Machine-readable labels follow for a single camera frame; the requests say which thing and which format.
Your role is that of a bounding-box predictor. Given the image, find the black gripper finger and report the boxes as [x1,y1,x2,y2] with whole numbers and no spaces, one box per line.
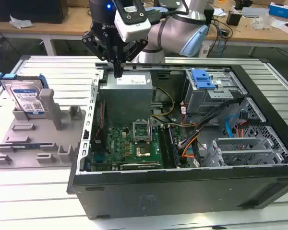
[119,39,149,79]
[81,30,120,79]

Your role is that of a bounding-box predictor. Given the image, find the hard disk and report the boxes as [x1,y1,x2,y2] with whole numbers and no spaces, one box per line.
[0,72,50,116]

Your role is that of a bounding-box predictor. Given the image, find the orange red power wire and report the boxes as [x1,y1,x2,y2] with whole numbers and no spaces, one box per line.
[235,121,248,138]

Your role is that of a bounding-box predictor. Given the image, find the silver disk bay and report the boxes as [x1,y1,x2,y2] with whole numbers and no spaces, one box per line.
[203,138,288,167]

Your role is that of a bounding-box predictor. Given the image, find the wooden desk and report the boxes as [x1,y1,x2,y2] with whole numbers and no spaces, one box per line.
[0,4,288,57]

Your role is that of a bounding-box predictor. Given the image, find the grey power supply unit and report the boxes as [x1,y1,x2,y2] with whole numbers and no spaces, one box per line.
[99,71,156,121]

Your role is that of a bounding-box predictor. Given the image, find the large black box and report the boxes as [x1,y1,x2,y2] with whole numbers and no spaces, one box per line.
[0,0,69,24]

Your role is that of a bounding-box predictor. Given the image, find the blue drive cage latch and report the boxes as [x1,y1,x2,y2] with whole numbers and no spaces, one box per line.
[191,69,218,90]

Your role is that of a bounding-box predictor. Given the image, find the crumpled white paper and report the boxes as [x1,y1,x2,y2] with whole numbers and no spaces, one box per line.
[9,14,34,30]

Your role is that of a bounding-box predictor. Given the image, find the raised CPU socket cover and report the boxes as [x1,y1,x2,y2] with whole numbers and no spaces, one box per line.
[132,119,151,144]

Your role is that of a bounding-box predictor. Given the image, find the black speaker box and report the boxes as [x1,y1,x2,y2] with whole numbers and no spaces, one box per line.
[204,6,216,25]

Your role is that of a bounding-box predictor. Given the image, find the silver optical drive cage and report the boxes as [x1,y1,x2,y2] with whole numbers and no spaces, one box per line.
[184,69,245,120]

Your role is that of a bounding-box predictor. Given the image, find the green motherboard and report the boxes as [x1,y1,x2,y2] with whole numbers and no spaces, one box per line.
[91,124,183,172]

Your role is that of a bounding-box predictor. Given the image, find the empty black RAM slot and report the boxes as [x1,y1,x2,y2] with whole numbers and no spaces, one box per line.
[158,126,171,168]

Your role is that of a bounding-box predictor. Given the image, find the CPU socket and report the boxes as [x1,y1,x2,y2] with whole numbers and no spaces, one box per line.
[135,143,151,158]

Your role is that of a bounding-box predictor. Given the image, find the small black cube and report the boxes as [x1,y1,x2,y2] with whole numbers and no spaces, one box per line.
[226,11,242,26]

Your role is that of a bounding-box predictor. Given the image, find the RAM stick in motherboard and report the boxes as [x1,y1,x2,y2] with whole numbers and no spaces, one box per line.
[167,126,180,167]

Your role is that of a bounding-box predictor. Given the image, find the grey parts rack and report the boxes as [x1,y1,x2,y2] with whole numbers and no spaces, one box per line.
[0,88,87,170]

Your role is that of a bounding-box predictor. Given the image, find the black graphics card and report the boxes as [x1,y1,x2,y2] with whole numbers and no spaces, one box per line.
[120,162,163,171]

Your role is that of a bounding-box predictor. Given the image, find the green RAM stick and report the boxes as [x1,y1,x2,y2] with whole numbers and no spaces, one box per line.
[11,143,43,150]

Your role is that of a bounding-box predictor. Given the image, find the flat grey box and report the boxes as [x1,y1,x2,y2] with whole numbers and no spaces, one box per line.
[241,6,271,18]

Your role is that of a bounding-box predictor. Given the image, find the clear plastic bag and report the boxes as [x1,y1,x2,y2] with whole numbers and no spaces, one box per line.
[252,14,276,31]

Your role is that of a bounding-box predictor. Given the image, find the black open PC case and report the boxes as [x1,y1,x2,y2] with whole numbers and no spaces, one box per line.
[66,58,288,220]

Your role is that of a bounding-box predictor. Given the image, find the blue cardboard box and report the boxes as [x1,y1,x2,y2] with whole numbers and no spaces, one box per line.
[268,1,288,20]

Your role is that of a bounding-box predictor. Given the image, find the pale grey wrist camera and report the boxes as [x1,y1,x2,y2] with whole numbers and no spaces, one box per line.
[114,0,151,43]

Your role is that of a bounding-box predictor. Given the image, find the yellow black power wires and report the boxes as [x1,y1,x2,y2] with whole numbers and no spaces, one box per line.
[151,86,176,118]

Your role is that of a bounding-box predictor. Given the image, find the thin red black wire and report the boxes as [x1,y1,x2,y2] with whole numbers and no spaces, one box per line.
[95,100,107,142]

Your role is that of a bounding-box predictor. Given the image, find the black cable bundle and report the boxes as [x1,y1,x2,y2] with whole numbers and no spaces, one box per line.
[193,97,245,166]

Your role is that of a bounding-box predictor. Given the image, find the orange wire bundle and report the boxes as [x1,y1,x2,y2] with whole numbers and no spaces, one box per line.
[179,133,199,160]

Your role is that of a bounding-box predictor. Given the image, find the blue data wire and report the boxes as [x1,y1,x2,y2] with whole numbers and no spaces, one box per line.
[225,109,250,139]

